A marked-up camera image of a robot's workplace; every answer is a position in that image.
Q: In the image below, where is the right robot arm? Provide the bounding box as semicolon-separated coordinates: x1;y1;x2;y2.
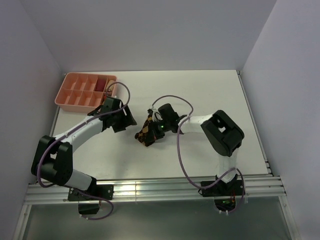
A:
135;103;245;195

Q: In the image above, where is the tan rolled sock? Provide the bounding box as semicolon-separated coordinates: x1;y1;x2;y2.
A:
105;80;116;92

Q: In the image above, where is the brown argyle sock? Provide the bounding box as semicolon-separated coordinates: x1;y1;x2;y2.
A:
101;94;109;105
134;115;156;147

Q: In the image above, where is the pink compartment tray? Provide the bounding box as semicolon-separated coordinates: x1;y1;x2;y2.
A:
54;72;118;114

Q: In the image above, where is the aluminium table edge rail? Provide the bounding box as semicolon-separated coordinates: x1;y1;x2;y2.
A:
236;70;273;176

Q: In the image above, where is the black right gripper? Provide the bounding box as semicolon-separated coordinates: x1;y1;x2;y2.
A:
145;119;171;144

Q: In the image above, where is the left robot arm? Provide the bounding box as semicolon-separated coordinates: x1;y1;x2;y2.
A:
31;97;137;200

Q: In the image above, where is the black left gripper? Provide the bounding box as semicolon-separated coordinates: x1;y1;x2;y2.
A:
112;104;137;133

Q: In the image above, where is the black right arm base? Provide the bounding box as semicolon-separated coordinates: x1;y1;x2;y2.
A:
198;175;246;212

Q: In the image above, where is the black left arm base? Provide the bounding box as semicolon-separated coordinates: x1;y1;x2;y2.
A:
67;184;114;221

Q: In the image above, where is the dark red rolled sock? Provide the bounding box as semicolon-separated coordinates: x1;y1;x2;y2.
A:
95;78;107;92

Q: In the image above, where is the front aluminium rail frame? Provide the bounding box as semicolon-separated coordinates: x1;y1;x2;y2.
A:
23;174;287;205

